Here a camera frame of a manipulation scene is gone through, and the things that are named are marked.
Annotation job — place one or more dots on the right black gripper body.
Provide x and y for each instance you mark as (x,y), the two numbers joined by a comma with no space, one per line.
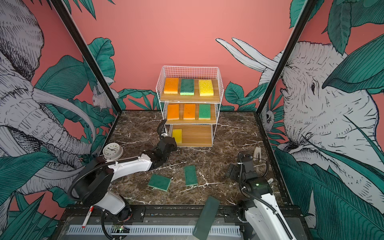
(235,173)

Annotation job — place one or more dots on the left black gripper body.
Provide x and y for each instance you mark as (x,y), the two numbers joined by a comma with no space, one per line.
(175,147)

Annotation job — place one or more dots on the yellow sponge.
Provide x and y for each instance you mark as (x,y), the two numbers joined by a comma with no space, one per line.
(177,135)
(206,88)

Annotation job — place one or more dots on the orange sponge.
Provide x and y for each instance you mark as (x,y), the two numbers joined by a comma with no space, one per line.
(173,112)
(189,112)
(171,86)

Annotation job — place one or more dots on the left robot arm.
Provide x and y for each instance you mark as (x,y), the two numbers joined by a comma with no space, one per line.
(91,186)

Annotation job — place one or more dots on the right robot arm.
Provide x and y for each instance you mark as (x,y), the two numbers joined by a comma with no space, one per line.
(261,209)

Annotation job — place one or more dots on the white round clock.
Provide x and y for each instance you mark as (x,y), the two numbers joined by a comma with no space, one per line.
(112,151)

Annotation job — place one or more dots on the dark green foreground sponge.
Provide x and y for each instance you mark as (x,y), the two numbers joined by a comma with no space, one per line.
(206,219)

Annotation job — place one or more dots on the red white marker pen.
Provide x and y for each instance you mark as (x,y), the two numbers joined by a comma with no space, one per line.
(85,222)

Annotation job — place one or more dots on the white wire three-tier shelf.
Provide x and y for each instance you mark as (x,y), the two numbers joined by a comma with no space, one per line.
(190,101)

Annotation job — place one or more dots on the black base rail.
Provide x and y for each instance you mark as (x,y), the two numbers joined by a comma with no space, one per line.
(229,213)

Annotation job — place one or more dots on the white slotted cable duct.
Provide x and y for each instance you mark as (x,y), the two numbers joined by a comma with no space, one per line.
(152,230)

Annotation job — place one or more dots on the left black frame post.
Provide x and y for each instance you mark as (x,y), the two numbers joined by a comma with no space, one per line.
(66,18)

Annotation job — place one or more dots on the black frame post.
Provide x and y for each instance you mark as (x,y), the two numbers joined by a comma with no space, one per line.
(298,29)
(66,18)

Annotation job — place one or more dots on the right black frame post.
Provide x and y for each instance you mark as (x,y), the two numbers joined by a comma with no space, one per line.
(298,29)

